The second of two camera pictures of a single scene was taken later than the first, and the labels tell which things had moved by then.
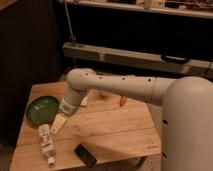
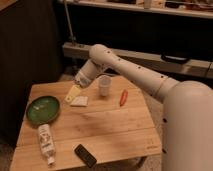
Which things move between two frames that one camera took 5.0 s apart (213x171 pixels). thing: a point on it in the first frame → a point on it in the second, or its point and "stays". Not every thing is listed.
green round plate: (42, 109) stays
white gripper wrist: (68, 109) → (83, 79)
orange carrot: (123, 101) stays
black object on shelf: (174, 59) stays
